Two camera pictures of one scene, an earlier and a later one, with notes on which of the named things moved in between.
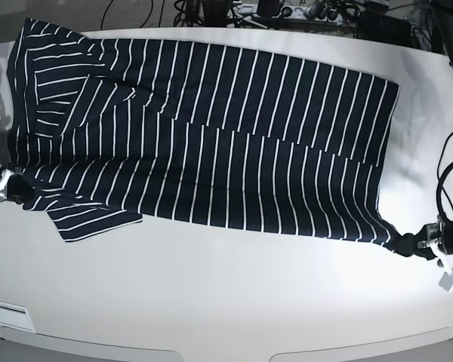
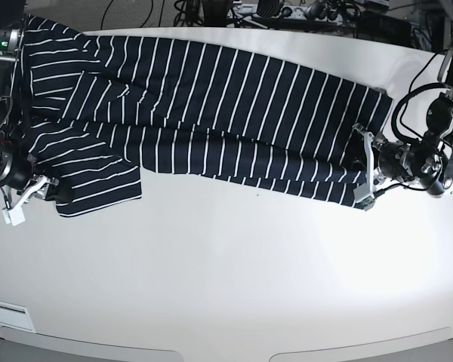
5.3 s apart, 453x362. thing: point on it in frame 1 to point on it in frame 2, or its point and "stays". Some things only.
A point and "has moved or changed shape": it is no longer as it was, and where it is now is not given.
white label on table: x=8 y=314 stays
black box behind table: x=375 y=26 stays
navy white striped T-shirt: x=108 y=133 has moved or changed shape
